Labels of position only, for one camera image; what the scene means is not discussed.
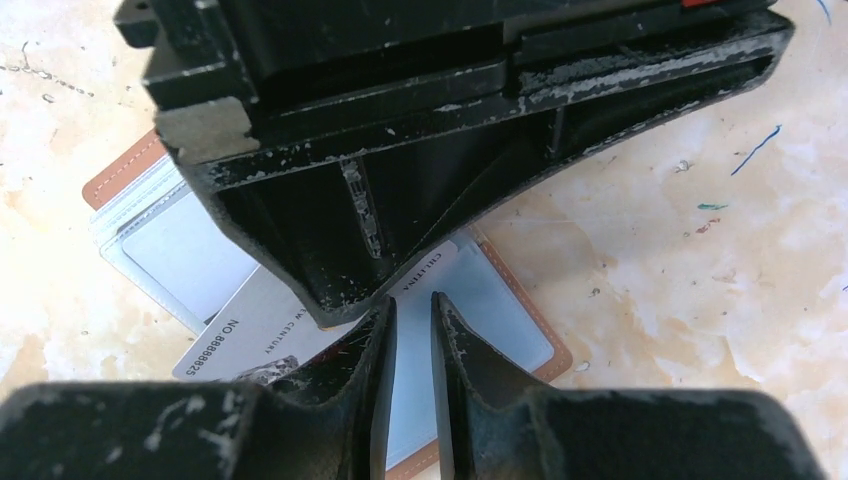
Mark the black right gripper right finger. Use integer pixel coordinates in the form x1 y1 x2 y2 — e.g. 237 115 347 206
431 292 824 479

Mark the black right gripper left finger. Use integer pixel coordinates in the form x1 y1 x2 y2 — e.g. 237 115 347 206
1 297 397 479

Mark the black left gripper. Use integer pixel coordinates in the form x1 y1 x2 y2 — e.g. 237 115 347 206
114 1 794 287

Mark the silver VIP card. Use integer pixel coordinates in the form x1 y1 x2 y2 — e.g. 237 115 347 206
172 236 473 381

